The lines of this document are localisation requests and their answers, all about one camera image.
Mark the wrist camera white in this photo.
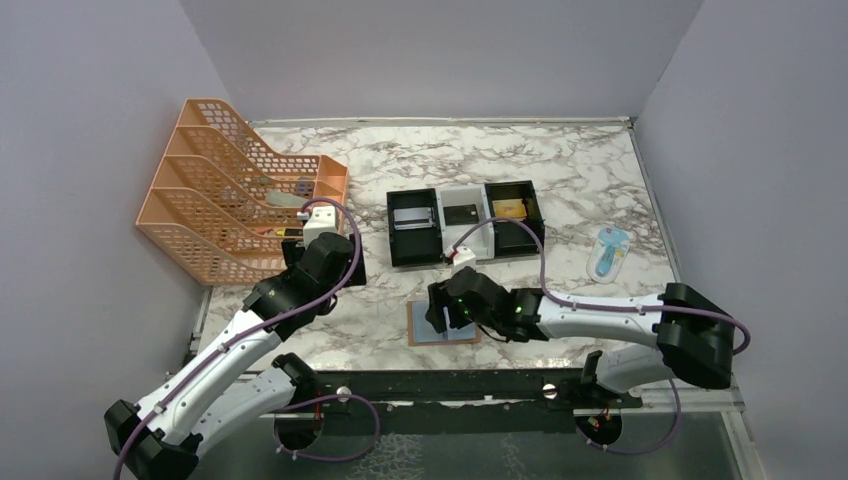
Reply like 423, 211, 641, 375
303, 205, 339, 247
443, 245, 476, 268

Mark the orange plastic file rack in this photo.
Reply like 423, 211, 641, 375
136, 98, 349, 286

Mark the brown leather card holder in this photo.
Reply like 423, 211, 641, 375
407, 300, 482, 347

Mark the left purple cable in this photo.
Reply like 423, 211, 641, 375
109, 197, 363, 480

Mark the black card in tray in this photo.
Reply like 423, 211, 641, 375
443, 204, 479, 226

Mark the black left sorting tray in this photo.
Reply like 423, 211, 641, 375
386, 188, 443, 267

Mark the silver card in tray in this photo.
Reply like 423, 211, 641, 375
393, 207, 433, 231

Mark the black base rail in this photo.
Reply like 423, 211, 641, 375
178, 354, 644, 439

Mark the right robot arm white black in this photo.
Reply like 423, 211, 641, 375
425, 267, 742, 394

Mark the black right sorting tray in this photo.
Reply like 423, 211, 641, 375
485, 180, 545, 258

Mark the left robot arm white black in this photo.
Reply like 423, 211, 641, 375
104, 232, 362, 479

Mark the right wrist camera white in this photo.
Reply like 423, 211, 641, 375
443, 245, 476, 268

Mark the blue packaged item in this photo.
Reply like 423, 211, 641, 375
586, 225, 631, 284

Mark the grey item in rack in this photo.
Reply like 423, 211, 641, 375
265, 190, 304, 208

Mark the gold card in tray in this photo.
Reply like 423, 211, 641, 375
492, 198, 528, 221

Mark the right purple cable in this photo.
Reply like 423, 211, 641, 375
450, 217, 753, 356

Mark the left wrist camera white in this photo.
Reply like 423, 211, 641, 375
303, 205, 339, 247

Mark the black sorting tray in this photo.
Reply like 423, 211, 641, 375
485, 180, 545, 258
386, 188, 443, 267

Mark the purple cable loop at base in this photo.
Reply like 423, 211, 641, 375
272, 388, 384, 463

